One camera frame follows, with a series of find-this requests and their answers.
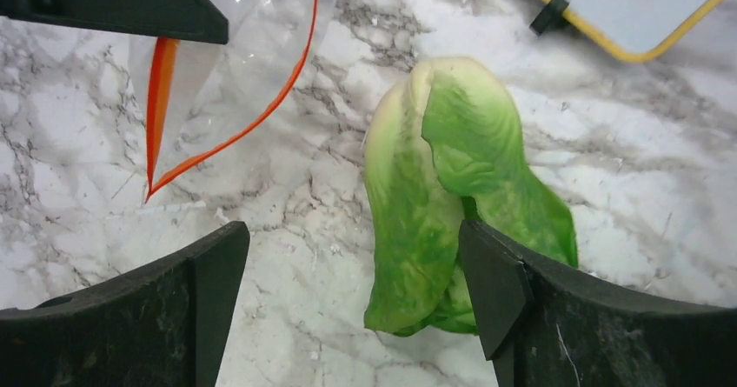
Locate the green lettuce head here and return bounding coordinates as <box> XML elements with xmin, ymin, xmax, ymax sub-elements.
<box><xmin>363</xmin><ymin>56</ymin><xmax>578</xmax><ymax>337</ymax></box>

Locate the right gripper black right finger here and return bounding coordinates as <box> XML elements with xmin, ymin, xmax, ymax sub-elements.
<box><xmin>459</xmin><ymin>220</ymin><xmax>736</xmax><ymax>386</ymax></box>

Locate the small whiteboard with wood frame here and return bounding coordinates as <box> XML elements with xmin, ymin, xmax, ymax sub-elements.
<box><xmin>530</xmin><ymin>0</ymin><xmax>723</xmax><ymax>63</ymax></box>

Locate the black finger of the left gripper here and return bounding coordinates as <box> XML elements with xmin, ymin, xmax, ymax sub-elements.
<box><xmin>1</xmin><ymin>0</ymin><xmax>229</xmax><ymax>44</ymax></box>

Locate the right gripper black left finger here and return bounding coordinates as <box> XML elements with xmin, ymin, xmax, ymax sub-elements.
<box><xmin>1</xmin><ymin>221</ymin><xmax>250</xmax><ymax>386</ymax></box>

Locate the clear zip top bag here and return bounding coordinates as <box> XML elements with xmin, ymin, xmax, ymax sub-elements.
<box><xmin>129</xmin><ymin>0</ymin><xmax>337</xmax><ymax>193</ymax></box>

